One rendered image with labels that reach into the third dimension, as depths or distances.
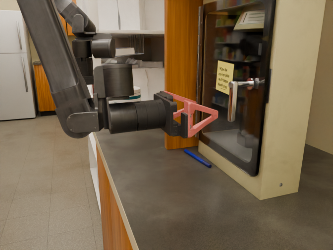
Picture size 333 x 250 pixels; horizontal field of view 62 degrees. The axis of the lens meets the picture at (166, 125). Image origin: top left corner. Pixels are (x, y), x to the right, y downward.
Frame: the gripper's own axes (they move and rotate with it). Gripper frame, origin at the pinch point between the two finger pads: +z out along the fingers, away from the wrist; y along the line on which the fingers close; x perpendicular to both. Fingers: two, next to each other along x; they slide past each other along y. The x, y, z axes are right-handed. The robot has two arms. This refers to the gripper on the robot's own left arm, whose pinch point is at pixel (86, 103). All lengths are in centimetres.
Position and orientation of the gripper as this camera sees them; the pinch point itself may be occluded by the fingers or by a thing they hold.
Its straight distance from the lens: 94.1
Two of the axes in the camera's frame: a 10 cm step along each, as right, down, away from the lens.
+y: 9.4, -1.1, 3.3
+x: -3.5, -2.5, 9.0
